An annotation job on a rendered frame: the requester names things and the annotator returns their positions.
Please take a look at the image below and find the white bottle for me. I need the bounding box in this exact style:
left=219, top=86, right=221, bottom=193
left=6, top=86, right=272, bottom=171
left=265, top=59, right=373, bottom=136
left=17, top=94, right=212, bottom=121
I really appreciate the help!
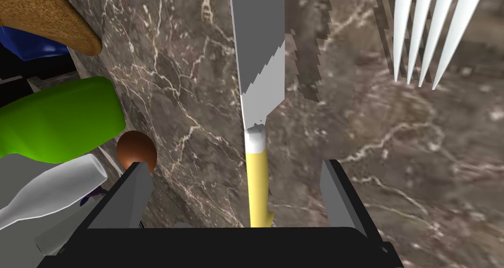
left=0, top=153, right=108, bottom=230

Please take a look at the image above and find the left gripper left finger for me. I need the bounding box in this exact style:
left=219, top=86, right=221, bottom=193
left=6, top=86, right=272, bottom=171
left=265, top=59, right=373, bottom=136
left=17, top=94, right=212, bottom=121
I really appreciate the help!
left=78, top=161, right=154, bottom=230

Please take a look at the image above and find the yellow handled knife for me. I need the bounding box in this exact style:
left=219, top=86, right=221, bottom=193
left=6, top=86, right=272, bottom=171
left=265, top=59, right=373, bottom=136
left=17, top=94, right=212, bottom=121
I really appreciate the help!
left=228, top=0, right=286, bottom=229

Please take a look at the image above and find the green bottle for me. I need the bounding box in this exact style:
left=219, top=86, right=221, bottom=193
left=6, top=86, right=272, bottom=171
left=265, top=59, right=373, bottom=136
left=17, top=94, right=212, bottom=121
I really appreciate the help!
left=0, top=76, right=126, bottom=165

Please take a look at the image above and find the blue bowl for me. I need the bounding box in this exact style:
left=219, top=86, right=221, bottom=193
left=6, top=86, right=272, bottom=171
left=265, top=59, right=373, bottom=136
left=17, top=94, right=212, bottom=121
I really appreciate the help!
left=0, top=26, right=70, bottom=62

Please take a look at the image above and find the brown egg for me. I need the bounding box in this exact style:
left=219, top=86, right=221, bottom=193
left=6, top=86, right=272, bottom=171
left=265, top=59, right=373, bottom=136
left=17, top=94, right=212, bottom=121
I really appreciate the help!
left=116, top=131, right=158, bottom=172

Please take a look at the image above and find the white fork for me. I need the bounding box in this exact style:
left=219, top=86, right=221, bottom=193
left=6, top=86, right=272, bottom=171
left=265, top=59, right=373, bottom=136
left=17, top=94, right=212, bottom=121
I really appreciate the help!
left=393, top=0, right=488, bottom=91

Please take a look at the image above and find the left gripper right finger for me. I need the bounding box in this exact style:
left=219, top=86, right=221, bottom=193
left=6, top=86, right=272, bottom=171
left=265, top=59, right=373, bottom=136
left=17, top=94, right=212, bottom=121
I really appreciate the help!
left=319, top=159, right=378, bottom=237

